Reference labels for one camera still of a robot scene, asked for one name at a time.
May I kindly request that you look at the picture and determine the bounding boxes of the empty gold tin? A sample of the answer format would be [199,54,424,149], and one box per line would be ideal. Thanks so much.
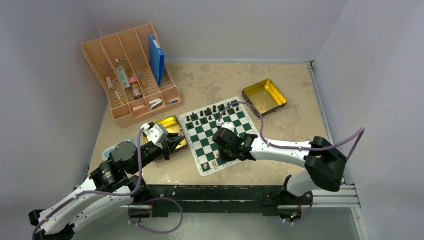
[242,79,288,117]

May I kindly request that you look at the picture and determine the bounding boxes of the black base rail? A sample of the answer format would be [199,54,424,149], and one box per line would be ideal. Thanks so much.
[132,184,360,220]

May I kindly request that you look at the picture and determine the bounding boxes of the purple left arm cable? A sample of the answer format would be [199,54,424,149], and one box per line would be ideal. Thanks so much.
[32,127,184,240]

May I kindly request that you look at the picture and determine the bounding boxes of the pink desk organizer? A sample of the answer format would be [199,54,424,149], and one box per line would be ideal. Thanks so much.
[81,23,183,129]

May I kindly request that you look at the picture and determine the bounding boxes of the blue folder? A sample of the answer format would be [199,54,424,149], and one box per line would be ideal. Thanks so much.
[149,34,165,87]

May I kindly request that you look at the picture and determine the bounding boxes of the pink cap bottle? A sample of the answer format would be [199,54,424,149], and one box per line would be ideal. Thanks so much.
[129,76,143,100]

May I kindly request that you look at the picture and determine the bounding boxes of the grey green box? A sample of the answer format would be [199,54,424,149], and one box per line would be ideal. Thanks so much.
[116,66,131,89]

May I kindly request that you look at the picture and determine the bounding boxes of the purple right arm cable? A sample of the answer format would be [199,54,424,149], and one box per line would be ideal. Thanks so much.
[216,101,366,226]

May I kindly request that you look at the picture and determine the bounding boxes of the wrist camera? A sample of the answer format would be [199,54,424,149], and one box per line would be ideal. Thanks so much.
[140,122,169,145]
[216,119,235,133]

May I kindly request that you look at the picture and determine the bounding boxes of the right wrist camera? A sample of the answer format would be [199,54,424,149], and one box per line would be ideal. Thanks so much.
[216,119,235,133]

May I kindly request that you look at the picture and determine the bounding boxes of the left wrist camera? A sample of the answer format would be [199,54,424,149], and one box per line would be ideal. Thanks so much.
[140,122,169,145]

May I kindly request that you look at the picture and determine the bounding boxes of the blue round card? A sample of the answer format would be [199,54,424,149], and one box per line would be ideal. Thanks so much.
[101,144,118,161]

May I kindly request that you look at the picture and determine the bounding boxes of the green white chess board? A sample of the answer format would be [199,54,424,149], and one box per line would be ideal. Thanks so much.
[178,96,259,177]

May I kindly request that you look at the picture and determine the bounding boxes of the gold tin with pieces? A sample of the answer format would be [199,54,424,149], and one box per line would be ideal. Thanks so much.
[151,116,188,162]

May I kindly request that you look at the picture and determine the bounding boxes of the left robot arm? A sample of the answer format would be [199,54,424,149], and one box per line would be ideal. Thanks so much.
[29,133,185,240]

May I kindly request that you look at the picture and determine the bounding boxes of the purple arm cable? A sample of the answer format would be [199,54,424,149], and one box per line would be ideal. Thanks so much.
[32,127,184,240]
[216,101,366,226]

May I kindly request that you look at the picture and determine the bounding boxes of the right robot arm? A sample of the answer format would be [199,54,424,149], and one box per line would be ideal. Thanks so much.
[212,127,347,204]

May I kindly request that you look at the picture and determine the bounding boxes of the pink eraser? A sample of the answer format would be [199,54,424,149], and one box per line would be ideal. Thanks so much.
[105,77,115,91]

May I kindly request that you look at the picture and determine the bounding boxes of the white stapler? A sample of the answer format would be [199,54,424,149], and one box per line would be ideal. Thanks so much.
[148,98,163,110]

